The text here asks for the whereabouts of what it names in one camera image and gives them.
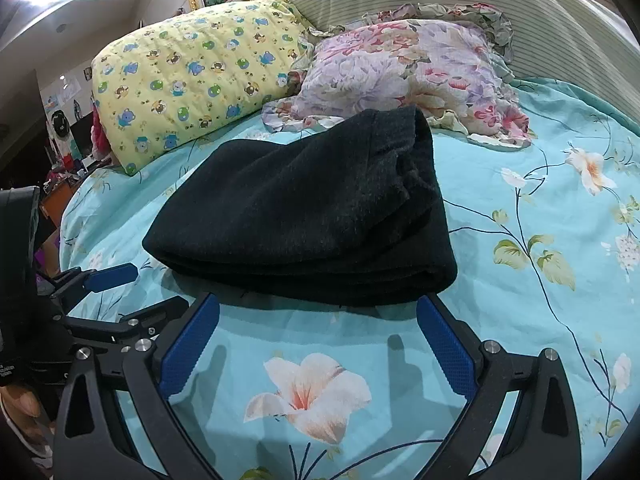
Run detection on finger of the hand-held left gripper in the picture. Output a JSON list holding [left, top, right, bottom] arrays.
[[62, 296, 192, 356], [47, 262, 139, 295]]

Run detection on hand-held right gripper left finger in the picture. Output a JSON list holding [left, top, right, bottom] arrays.
[[52, 292, 223, 480]]

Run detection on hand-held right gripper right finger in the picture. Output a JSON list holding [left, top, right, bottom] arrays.
[[416, 294, 583, 480]]

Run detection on black pants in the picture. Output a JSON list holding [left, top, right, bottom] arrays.
[[142, 105, 458, 307]]

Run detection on person's left hand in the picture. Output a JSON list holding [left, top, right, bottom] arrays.
[[0, 387, 56, 467]]

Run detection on teal floral bed sheet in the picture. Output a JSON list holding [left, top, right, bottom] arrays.
[[59, 76, 640, 480]]

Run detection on cluttered wooden desk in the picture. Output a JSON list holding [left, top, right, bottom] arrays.
[[39, 172, 87, 228]]

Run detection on pink fluffy cloth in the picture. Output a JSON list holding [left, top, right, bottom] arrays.
[[90, 107, 115, 160]]

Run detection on yellow cartoon print quilt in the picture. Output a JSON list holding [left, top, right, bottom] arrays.
[[91, 0, 313, 177]]

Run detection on floral ruffled pillow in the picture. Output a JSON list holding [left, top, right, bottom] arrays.
[[261, 2, 533, 150]]

